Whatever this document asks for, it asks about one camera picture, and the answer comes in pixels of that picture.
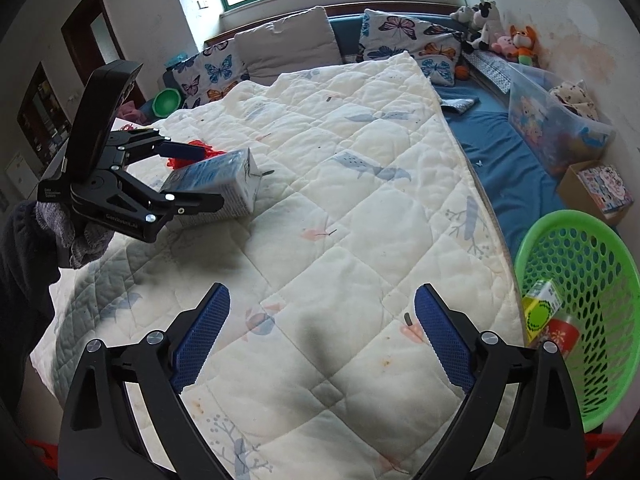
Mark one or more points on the red knitted cloth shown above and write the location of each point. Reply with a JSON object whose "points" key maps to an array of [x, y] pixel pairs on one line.
{"points": [[212, 152]]}

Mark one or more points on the green plastic bowl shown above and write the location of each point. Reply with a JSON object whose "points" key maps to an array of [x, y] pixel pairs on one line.
{"points": [[167, 102]]}

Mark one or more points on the yellow green drink carton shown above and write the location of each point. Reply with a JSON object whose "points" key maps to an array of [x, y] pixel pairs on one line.
{"points": [[540, 310]]}

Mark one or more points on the butterfly print cushion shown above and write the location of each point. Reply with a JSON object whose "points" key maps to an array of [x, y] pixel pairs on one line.
{"points": [[215, 70], [400, 30]]}

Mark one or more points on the dotted white folded cloth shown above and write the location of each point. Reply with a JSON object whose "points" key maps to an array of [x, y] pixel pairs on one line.
{"points": [[487, 67]]}

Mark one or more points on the green plastic basket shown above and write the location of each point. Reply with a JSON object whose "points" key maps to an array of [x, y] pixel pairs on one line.
{"points": [[600, 270]]}

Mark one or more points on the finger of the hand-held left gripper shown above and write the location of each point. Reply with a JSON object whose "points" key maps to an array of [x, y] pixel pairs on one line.
{"points": [[195, 202], [182, 150]]}

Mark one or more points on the brown cardboard box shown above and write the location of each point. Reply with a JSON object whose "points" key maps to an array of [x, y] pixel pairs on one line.
{"points": [[570, 185]]}

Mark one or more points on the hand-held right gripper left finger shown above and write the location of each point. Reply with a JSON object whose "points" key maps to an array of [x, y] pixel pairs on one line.
{"points": [[202, 335]]}

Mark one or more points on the teal plastic bag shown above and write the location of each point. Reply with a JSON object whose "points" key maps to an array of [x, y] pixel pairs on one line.
{"points": [[177, 60]]}

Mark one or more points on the cow plush toy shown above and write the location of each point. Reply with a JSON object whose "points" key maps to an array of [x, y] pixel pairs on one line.
{"points": [[485, 15]]}

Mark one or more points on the clear plastic storage box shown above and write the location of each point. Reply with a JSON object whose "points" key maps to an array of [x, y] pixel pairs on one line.
{"points": [[535, 110]]}

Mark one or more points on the dark wooden door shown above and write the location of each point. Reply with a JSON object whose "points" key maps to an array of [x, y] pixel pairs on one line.
{"points": [[82, 35]]}

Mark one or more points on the grey plush toy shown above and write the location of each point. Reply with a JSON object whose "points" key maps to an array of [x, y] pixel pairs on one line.
{"points": [[462, 14]]}

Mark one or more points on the white wall paper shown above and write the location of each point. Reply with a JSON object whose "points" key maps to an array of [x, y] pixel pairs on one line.
{"points": [[20, 172]]}

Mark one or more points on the pink pig plush toy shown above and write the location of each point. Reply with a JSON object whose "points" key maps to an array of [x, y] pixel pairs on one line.
{"points": [[505, 45]]}

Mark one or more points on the pink cloth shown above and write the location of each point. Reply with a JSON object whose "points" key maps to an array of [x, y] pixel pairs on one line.
{"points": [[131, 110]]}

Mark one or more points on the grey patterned cloth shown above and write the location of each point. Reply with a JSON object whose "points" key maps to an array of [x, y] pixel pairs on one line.
{"points": [[457, 105]]}

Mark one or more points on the colourful printed box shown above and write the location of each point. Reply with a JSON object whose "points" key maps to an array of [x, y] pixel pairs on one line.
{"points": [[605, 187]]}

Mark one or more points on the orange fox plush toy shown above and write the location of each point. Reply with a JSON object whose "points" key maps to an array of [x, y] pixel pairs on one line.
{"points": [[525, 40]]}

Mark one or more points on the dark framed wall board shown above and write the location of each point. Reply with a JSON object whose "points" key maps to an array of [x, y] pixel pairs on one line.
{"points": [[42, 110]]}

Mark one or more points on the blue white milk carton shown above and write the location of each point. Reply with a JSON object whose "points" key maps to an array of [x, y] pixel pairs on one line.
{"points": [[225, 175]]}

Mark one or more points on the small orange ball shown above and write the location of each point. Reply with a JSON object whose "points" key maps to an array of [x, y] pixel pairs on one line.
{"points": [[462, 73]]}

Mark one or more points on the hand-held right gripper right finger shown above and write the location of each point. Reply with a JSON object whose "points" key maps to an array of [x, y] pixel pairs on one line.
{"points": [[442, 340]]}

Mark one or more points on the cream quilted blanket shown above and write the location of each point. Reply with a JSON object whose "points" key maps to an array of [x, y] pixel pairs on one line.
{"points": [[350, 210]]}

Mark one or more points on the person's left hand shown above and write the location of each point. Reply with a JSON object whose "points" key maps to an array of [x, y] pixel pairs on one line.
{"points": [[85, 242]]}

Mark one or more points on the beige cushion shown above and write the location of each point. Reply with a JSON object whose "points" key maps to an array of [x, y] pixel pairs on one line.
{"points": [[285, 42]]}

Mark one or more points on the black spotted white cloth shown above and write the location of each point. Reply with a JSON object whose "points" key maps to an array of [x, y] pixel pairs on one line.
{"points": [[575, 97]]}

